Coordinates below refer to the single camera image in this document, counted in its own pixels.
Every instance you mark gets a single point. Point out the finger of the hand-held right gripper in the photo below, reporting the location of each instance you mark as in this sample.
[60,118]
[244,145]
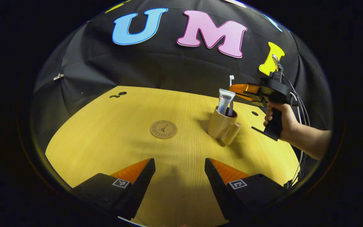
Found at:
[241,88]
[252,97]

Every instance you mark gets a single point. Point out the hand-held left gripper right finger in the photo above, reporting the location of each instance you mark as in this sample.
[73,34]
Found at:
[216,189]

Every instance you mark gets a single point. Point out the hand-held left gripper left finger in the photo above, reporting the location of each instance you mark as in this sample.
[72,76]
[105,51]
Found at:
[140,189]

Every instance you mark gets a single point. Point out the white toothpaste tube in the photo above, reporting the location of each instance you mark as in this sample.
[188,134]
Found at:
[225,101]

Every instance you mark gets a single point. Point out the light blue toothbrush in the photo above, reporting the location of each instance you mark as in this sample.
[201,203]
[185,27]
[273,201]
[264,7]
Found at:
[231,108]

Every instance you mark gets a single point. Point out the beige cup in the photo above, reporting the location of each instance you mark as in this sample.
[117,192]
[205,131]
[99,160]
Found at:
[217,126]

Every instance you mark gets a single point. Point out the round cork coaster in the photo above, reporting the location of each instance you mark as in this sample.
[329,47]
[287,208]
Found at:
[163,129]

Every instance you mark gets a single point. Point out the wooden desktop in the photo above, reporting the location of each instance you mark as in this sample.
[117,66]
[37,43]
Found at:
[106,142]

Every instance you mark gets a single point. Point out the black backdrop cloth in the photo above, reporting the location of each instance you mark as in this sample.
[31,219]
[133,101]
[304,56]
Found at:
[169,69]

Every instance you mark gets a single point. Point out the white cloth clip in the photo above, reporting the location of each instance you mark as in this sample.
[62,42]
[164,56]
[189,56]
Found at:
[58,76]

